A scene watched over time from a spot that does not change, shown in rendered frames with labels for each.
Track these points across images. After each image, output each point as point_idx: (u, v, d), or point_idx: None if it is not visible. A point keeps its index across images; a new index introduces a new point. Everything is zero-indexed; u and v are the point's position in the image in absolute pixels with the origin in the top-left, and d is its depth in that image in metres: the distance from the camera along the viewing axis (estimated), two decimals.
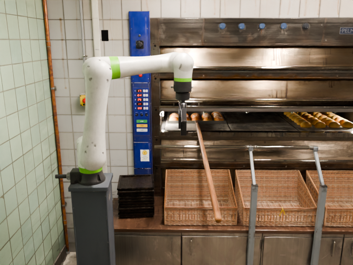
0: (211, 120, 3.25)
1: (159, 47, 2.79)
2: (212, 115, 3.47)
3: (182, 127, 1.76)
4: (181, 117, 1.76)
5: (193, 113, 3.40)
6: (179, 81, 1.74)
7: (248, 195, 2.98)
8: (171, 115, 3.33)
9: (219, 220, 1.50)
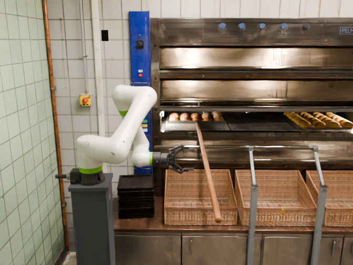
0: (211, 120, 3.25)
1: (159, 47, 2.79)
2: (212, 115, 3.47)
3: (186, 170, 2.29)
4: None
5: (193, 113, 3.40)
6: None
7: (248, 195, 2.98)
8: (171, 116, 3.33)
9: (219, 220, 1.50)
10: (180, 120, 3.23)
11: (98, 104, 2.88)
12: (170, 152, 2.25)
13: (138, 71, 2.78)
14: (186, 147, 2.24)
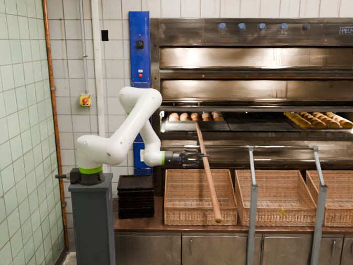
0: (211, 120, 3.25)
1: (159, 47, 2.79)
2: (212, 115, 3.47)
3: (202, 162, 2.28)
4: None
5: (193, 113, 3.40)
6: None
7: (248, 195, 2.98)
8: (171, 116, 3.33)
9: (219, 220, 1.50)
10: (180, 120, 3.23)
11: (98, 104, 2.88)
12: (183, 152, 2.25)
13: (138, 71, 2.78)
14: (201, 153, 2.25)
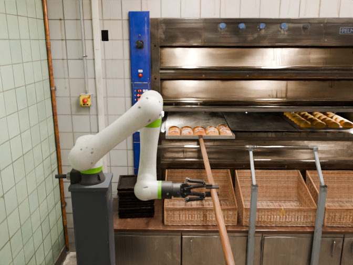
0: (217, 134, 2.76)
1: (159, 47, 2.79)
2: (218, 128, 2.98)
3: (209, 195, 1.79)
4: None
5: (196, 126, 2.91)
6: None
7: (248, 195, 2.98)
8: (170, 129, 2.84)
9: None
10: (181, 135, 2.74)
11: (98, 104, 2.88)
12: (185, 182, 1.76)
13: (138, 71, 2.78)
14: (209, 184, 1.76)
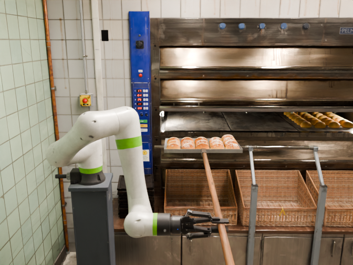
0: (222, 148, 2.43)
1: (159, 47, 2.79)
2: (222, 139, 2.65)
3: (216, 231, 1.46)
4: (204, 230, 1.46)
5: (198, 138, 2.59)
6: None
7: (248, 195, 2.98)
8: (169, 142, 2.50)
9: None
10: (182, 149, 2.41)
11: (98, 104, 2.88)
12: (187, 215, 1.43)
13: (138, 71, 2.78)
14: (216, 218, 1.43)
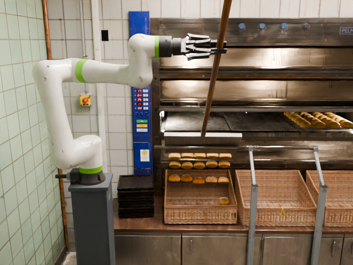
0: (217, 153, 2.84)
1: None
2: (219, 202, 2.92)
3: (216, 54, 1.52)
4: None
5: (196, 177, 2.95)
6: (159, 57, 1.53)
7: (248, 195, 2.98)
8: (171, 161, 2.95)
9: None
10: (182, 132, 2.45)
11: (98, 104, 2.88)
12: (187, 38, 1.53)
13: None
14: (214, 40, 1.53)
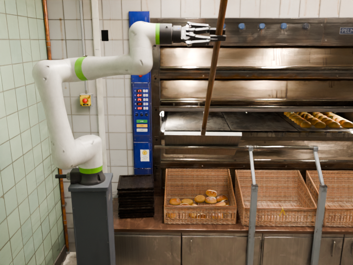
0: (215, 195, 2.95)
1: (159, 47, 2.79)
2: None
3: (215, 41, 1.55)
4: None
5: (198, 215, 2.65)
6: (159, 44, 1.56)
7: (248, 195, 2.98)
8: (170, 199, 2.92)
9: None
10: (182, 131, 2.46)
11: (98, 104, 2.88)
12: (187, 26, 1.57)
13: None
14: (214, 28, 1.56)
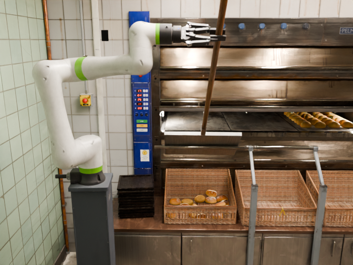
0: (215, 195, 2.95)
1: (159, 47, 2.79)
2: None
3: (215, 41, 1.55)
4: None
5: (198, 215, 2.65)
6: (159, 44, 1.56)
7: (248, 195, 2.98)
8: (170, 199, 2.92)
9: None
10: (182, 131, 2.46)
11: (98, 104, 2.88)
12: (187, 26, 1.57)
13: None
14: (214, 28, 1.56)
